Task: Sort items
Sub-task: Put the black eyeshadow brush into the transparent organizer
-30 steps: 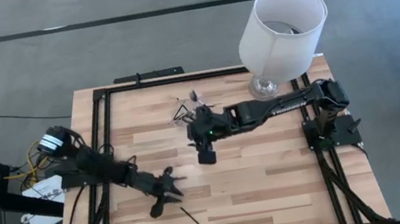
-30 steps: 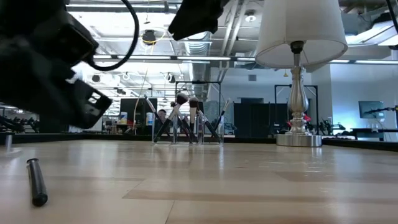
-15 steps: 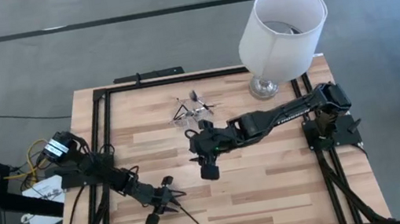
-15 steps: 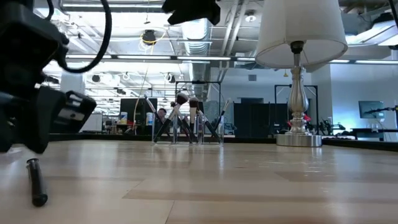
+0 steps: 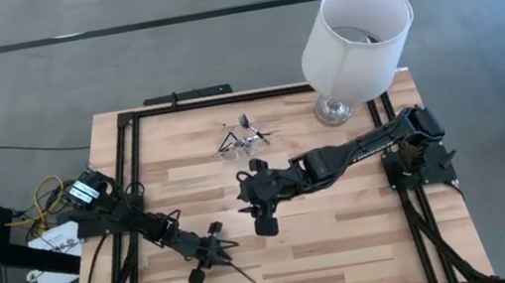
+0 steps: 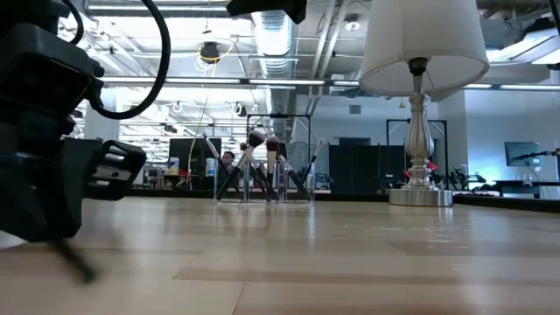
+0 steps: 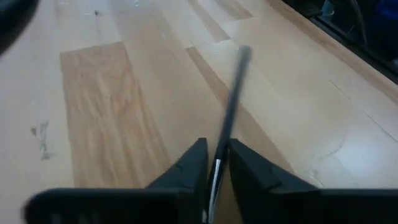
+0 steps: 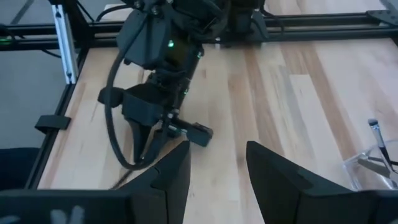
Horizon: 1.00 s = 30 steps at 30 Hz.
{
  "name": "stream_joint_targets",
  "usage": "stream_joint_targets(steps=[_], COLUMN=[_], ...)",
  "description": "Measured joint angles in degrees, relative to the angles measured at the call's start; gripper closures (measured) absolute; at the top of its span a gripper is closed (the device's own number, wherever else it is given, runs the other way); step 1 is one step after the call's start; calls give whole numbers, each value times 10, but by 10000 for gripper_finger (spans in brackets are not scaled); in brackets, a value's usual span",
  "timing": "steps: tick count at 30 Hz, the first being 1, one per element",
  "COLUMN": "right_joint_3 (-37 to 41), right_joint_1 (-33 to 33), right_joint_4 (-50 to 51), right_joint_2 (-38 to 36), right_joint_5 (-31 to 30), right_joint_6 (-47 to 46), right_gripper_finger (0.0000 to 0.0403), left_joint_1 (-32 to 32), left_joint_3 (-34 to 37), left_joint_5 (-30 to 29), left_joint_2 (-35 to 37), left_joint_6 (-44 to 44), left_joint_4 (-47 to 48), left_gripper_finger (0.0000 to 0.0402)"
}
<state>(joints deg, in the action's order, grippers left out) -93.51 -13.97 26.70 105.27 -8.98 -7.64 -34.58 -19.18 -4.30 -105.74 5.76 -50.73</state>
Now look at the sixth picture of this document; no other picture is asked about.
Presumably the wall mounted screen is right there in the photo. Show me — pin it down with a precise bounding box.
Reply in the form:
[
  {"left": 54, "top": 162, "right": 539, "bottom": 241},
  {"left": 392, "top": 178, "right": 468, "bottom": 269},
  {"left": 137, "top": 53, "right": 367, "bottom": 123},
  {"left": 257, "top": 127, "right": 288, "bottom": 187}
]
[{"left": 504, "top": 141, "right": 542, "bottom": 168}]

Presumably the large brown bristle makeup brush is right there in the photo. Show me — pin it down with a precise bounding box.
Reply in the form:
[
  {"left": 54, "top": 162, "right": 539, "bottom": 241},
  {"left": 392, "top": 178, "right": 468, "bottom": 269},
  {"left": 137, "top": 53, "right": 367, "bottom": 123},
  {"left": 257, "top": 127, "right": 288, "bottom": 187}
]
[{"left": 265, "top": 136, "right": 282, "bottom": 200}]

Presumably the white shade silver table lamp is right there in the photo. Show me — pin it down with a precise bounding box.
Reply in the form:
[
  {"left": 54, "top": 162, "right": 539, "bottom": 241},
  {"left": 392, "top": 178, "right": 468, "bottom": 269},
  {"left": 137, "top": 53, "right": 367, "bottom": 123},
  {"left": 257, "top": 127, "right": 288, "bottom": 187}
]
[{"left": 358, "top": 0, "right": 490, "bottom": 207}]

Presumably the clear acrylic brush organizer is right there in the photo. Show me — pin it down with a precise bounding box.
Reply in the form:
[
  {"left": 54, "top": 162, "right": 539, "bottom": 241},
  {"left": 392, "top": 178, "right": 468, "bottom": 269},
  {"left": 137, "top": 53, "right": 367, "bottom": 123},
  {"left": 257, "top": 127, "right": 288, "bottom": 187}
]
[{"left": 213, "top": 160, "right": 317, "bottom": 205}]

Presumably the large dark powder makeup brush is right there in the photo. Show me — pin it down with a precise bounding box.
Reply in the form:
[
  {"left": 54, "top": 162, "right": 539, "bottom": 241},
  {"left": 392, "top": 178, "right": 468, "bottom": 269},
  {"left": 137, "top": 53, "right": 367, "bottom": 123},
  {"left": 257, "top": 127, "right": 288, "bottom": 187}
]
[{"left": 215, "top": 129, "right": 267, "bottom": 201}]

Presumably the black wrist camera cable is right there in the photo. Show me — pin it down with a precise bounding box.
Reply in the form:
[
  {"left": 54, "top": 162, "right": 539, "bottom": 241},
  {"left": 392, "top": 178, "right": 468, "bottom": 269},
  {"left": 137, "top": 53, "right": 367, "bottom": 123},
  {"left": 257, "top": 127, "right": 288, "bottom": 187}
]
[{"left": 60, "top": 0, "right": 172, "bottom": 121}]

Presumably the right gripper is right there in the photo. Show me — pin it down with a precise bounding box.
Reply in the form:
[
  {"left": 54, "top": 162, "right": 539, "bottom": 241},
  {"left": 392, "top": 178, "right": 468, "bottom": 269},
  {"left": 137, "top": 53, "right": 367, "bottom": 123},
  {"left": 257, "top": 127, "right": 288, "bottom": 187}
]
[{"left": 226, "top": 0, "right": 307, "bottom": 25}]

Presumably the black ceiling dome camera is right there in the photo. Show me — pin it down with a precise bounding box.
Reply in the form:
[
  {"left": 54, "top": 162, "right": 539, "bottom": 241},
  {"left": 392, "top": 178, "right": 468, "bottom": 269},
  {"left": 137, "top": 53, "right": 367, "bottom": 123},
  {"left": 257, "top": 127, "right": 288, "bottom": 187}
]
[{"left": 199, "top": 41, "right": 221, "bottom": 65}]

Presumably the long ceiling light bar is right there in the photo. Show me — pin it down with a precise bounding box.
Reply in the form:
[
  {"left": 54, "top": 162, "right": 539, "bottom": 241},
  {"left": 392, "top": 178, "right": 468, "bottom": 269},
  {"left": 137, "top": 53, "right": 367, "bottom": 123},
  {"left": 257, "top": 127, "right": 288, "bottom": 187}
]
[{"left": 101, "top": 75, "right": 361, "bottom": 90}]

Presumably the silver ceiling ventilation duct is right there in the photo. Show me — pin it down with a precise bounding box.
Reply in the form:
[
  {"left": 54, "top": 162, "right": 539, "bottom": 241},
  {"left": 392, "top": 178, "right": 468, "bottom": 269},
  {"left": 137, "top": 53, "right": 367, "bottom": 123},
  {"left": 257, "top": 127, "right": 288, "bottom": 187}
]
[{"left": 249, "top": 10, "right": 298, "bottom": 145}]

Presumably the white square pillar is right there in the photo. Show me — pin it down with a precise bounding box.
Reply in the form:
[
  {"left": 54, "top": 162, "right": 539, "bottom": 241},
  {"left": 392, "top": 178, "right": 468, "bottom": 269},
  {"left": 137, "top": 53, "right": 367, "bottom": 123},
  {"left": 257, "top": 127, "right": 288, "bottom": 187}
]
[{"left": 103, "top": 89, "right": 121, "bottom": 142}]

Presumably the distant black bench table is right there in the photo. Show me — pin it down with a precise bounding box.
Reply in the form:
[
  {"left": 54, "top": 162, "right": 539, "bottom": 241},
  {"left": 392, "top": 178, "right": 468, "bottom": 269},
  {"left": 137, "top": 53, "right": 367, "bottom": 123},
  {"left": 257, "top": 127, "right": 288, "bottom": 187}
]
[{"left": 493, "top": 179, "right": 560, "bottom": 199}]

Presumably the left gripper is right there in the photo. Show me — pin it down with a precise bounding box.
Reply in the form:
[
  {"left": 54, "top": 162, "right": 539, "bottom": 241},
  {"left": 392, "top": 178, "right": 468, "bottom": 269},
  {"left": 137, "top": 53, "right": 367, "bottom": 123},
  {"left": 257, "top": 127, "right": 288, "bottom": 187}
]
[{"left": 0, "top": 116, "right": 148, "bottom": 244}]

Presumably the black room partition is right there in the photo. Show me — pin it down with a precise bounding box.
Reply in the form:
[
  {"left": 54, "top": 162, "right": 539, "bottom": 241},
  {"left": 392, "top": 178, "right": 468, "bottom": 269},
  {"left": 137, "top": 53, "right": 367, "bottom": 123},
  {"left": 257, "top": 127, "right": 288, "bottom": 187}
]
[{"left": 328, "top": 143, "right": 407, "bottom": 196}]

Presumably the thin black makeup brush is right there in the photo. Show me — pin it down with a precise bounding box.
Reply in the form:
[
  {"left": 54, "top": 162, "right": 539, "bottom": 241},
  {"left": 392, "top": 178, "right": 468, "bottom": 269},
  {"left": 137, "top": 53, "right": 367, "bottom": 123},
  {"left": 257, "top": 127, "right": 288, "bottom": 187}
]
[
  {"left": 201, "top": 133, "right": 240, "bottom": 200},
  {"left": 299, "top": 137, "right": 327, "bottom": 196}
]

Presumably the person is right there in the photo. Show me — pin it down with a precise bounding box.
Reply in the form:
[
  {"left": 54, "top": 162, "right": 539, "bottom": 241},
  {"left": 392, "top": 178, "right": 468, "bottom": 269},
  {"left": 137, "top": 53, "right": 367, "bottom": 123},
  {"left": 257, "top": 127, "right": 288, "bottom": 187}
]
[{"left": 220, "top": 150, "right": 237, "bottom": 190}]

